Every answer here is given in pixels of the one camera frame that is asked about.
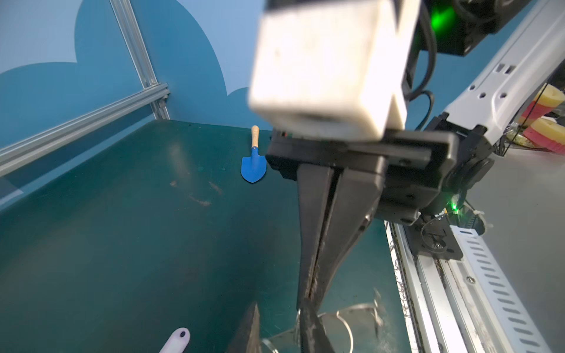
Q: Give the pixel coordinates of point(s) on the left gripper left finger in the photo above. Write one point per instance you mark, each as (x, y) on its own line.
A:
(247, 336)

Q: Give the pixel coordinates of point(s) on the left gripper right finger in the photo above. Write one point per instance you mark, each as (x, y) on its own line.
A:
(313, 338)

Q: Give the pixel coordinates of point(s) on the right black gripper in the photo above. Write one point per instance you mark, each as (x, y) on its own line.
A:
(343, 186)

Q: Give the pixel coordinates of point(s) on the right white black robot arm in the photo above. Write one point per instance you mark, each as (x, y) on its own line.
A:
(501, 92)

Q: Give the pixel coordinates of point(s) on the blue toy shovel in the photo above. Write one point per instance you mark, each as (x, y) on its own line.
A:
(253, 168)

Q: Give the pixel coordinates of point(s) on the yellow pink sponge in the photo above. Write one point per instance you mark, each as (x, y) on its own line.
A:
(538, 131)

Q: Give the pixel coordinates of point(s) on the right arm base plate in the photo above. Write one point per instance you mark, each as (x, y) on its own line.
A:
(433, 236)

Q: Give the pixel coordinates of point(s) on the aluminium mounting rail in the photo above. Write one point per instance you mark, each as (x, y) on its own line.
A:
(446, 308)

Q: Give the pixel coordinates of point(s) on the white slotted cable duct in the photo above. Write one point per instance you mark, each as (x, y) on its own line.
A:
(500, 299)

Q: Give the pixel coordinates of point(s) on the right aluminium frame post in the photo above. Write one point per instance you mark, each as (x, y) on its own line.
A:
(134, 41)

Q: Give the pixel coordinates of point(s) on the right side frame bar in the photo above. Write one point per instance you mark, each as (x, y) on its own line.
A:
(29, 150)

